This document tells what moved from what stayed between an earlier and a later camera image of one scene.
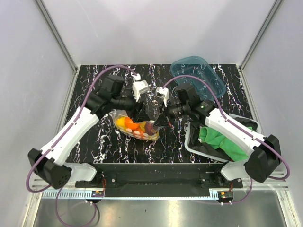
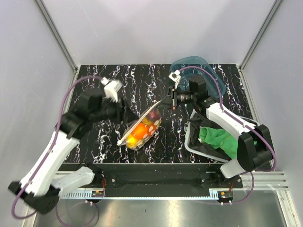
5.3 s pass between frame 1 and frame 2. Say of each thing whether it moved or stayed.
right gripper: moved
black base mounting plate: stayed
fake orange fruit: moved
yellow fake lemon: moved
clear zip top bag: moved
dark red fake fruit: moved
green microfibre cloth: stayed
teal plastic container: stayed
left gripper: moved
